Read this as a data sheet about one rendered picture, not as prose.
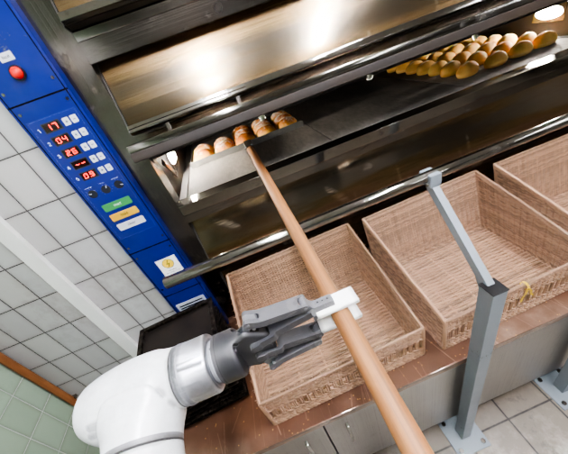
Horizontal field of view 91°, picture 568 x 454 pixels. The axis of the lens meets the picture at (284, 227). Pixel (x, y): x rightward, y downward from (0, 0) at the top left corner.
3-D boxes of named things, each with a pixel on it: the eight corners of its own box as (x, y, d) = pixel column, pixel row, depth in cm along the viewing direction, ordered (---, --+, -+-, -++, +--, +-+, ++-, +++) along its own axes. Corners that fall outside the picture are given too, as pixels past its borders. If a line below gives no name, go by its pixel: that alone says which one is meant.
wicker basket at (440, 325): (366, 264, 131) (358, 217, 116) (470, 218, 136) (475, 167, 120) (443, 353, 91) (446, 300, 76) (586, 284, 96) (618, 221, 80)
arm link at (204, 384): (196, 362, 49) (228, 349, 50) (196, 417, 42) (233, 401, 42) (170, 333, 44) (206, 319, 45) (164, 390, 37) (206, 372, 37)
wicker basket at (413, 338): (247, 314, 128) (223, 273, 113) (357, 266, 132) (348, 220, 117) (272, 430, 88) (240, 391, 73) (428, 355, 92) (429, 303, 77)
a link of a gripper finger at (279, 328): (251, 333, 45) (246, 329, 44) (310, 299, 44) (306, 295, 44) (254, 354, 42) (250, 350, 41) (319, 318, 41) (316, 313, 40)
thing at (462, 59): (383, 73, 165) (382, 63, 162) (455, 46, 167) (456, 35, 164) (464, 80, 115) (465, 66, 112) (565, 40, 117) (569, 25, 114)
